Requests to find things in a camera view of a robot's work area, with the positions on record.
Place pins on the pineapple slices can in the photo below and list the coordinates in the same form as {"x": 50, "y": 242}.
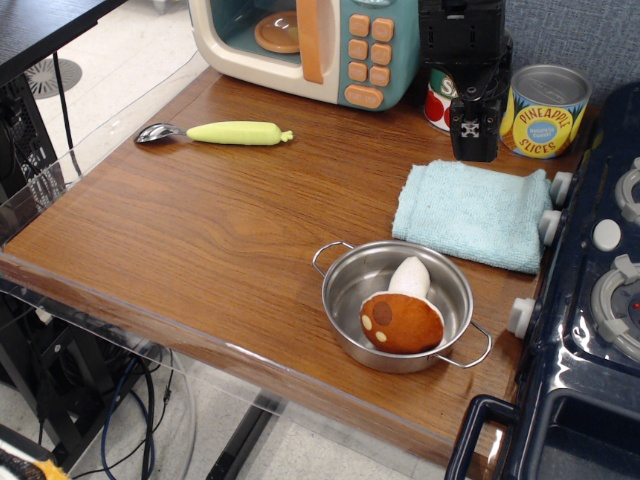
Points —
{"x": 544, "y": 110}

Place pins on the tomato sauce can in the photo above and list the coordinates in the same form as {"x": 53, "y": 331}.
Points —
{"x": 441, "y": 91}

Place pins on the black table leg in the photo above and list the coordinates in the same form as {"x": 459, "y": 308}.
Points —
{"x": 242, "y": 442}

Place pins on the stainless steel pot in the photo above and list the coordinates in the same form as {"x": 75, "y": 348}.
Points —
{"x": 367, "y": 269}

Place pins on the orange plate in microwave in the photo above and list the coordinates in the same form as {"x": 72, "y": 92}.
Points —
{"x": 278, "y": 33}

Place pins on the toy microwave oven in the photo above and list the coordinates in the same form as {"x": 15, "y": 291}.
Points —
{"x": 360, "y": 54}

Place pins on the light blue folded towel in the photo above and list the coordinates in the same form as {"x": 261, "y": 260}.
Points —
{"x": 474, "y": 214}

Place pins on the spoon with green handle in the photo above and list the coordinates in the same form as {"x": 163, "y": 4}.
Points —
{"x": 249, "y": 133}

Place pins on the brown plush mushroom toy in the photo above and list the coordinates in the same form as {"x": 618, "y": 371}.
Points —
{"x": 401, "y": 320}

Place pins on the dark blue toy stove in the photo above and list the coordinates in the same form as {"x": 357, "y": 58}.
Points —
{"x": 576, "y": 411}

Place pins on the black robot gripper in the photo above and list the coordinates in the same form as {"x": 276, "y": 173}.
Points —
{"x": 468, "y": 41}

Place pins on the black desk at left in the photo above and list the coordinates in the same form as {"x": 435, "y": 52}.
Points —
{"x": 33, "y": 30}

